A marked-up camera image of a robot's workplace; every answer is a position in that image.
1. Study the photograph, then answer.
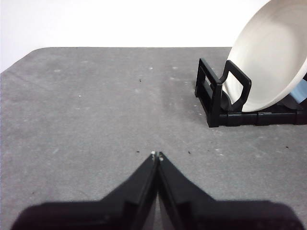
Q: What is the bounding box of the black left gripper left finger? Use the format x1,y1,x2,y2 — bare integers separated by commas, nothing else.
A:
9,151,160,230

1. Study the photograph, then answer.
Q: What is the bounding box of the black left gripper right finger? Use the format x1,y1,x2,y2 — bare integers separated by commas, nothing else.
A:
158,151,305,230

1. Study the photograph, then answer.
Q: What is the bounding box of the pale yellow round plate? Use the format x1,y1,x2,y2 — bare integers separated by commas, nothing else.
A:
225,0,307,113

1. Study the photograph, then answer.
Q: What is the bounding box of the black plate rack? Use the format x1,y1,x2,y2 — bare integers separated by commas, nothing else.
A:
195,57,307,128

